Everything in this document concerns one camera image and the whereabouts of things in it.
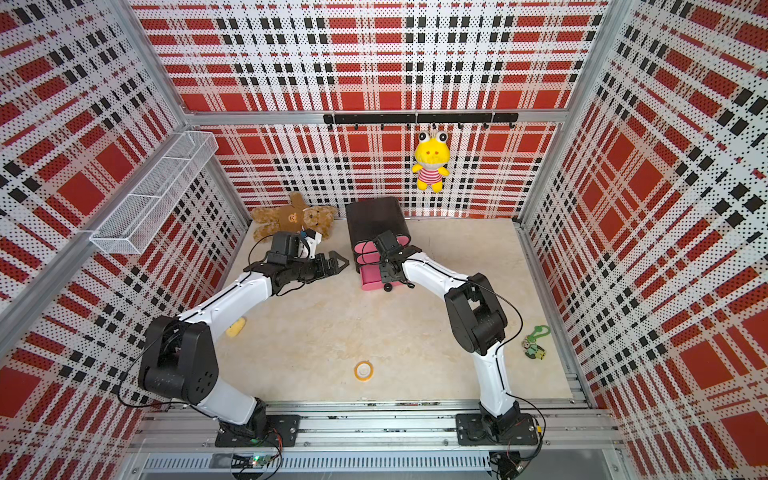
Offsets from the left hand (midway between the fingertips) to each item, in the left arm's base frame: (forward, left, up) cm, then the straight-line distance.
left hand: (342, 265), depth 88 cm
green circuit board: (-47, +19, -14) cm, 53 cm away
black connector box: (-48, -42, -13) cm, 65 cm away
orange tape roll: (-26, -7, -15) cm, 31 cm away
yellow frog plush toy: (+29, -28, +20) cm, 45 cm away
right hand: (+4, -17, -8) cm, 19 cm away
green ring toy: (-20, -56, -15) cm, 62 cm away
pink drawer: (+5, -9, -3) cm, 10 cm away
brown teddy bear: (+28, +24, -7) cm, 37 cm away
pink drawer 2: (+4, -7, -13) cm, 15 cm away
